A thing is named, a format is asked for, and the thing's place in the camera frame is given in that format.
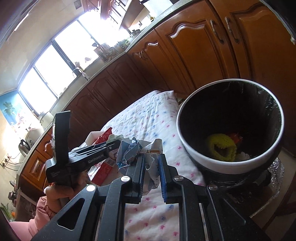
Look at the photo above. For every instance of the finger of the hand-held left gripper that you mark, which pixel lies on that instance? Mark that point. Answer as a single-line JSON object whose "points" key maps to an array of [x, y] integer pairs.
{"points": [[104, 146]]}

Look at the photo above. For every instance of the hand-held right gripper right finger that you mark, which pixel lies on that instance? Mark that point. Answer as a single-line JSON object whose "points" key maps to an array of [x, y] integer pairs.
{"points": [[162, 179]]}

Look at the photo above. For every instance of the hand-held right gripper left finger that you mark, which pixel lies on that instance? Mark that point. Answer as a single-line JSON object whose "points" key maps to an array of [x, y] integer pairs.
{"points": [[139, 178]]}

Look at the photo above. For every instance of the white wrapper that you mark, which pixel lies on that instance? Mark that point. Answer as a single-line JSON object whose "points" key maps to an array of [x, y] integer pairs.
{"points": [[150, 166]]}

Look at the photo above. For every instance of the blue white carton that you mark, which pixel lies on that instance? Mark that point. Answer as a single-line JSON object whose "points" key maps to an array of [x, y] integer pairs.
{"points": [[129, 150]]}

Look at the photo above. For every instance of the white trash bin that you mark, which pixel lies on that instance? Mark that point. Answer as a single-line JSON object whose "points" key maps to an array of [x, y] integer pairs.
{"points": [[208, 160]]}

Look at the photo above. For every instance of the person's left forearm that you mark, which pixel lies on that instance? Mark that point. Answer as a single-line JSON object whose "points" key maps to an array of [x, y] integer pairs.
{"points": [[39, 220]]}

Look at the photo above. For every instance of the person's left hand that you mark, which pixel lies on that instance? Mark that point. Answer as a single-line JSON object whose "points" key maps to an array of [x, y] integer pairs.
{"points": [[52, 194]]}

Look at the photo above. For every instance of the white foam block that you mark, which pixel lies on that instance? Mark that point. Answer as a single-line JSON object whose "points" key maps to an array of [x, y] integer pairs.
{"points": [[93, 137]]}

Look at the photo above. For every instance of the crumpled white tissue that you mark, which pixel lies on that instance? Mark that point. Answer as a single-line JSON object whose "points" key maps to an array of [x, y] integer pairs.
{"points": [[115, 138]]}

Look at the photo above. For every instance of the steel lidded pot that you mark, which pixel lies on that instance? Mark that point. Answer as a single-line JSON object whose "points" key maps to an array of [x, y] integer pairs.
{"points": [[45, 117]]}

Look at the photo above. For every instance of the white rice cooker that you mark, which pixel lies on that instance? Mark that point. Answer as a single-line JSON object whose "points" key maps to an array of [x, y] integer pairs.
{"points": [[34, 135]]}

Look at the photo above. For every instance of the electric kettle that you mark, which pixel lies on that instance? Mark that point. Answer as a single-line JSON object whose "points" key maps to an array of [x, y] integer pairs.
{"points": [[24, 147]]}

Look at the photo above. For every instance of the printed blanket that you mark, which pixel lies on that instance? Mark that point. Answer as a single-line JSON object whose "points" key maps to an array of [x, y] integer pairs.
{"points": [[148, 115]]}

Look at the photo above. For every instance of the yellow foam net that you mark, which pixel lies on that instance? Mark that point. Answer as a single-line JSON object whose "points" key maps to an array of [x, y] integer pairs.
{"points": [[222, 147]]}

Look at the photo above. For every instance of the chrome faucet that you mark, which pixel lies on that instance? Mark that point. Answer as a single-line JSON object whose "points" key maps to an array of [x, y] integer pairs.
{"points": [[77, 70]]}

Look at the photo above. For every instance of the kitchen window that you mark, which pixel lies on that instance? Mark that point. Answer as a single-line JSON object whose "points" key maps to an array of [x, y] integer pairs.
{"points": [[64, 62]]}

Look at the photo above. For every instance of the black bin liner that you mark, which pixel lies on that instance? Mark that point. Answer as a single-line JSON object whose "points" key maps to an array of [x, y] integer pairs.
{"points": [[208, 115]]}

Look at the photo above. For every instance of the white foam net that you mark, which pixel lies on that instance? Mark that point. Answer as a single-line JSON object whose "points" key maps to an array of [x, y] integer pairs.
{"points": [[242, 156]]}

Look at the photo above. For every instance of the small red wrapper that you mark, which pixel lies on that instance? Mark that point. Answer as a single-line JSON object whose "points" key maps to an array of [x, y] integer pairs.
{"points": [[235, 138]]}

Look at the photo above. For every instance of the green leafy vegetables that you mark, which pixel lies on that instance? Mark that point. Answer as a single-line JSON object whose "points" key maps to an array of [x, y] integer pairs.
{"points": [[7, 212]]}

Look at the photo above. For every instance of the utensil rack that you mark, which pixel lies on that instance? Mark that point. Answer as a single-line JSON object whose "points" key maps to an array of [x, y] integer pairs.
{"points": [[104, 50]]}

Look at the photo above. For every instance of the green white casserole pot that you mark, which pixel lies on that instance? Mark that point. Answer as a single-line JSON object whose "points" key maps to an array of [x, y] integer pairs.
{"points": [[134, 33]]}

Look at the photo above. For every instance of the wooden lower cabinets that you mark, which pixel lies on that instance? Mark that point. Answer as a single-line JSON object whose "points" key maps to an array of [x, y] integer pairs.
{"points": [[192, 46]]}

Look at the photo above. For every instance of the wooden cabinets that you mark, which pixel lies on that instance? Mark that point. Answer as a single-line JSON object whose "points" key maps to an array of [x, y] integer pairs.
{"points": [[192, 46], [101, 4]]}

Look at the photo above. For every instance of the wooden upper cabinets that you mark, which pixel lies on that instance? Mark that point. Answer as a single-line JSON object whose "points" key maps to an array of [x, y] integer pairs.
{"points": [[101, 4]]}

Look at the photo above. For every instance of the blue wall poster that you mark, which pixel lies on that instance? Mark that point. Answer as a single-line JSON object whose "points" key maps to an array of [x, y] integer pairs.
{"points": [[9, 109]]}

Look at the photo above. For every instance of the white wall socket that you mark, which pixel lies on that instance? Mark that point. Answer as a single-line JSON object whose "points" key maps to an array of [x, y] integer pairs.
{"points": [[4, 161]]}

